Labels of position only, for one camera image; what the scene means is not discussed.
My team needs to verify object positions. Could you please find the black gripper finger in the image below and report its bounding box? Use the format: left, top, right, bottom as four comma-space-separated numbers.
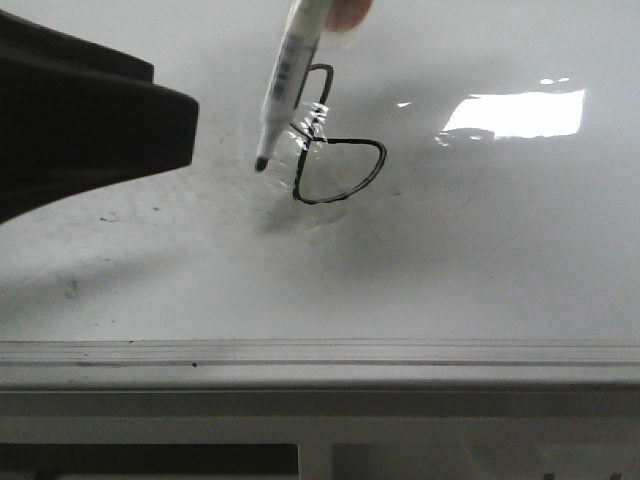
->
1, 11, 199, 221

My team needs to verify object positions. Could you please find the black drawn number eight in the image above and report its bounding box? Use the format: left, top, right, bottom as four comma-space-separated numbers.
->
289, 63, 387, 205

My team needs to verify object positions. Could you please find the white whiteboard surface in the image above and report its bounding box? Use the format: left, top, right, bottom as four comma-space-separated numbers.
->
1, 1, 639, 341

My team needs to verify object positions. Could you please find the red magnet taped to marker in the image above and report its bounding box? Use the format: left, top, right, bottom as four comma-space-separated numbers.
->
319, 0, 374, 51

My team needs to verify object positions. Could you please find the white black whiteboard marker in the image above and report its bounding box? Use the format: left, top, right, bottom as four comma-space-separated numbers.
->
255, 0, 331, 172

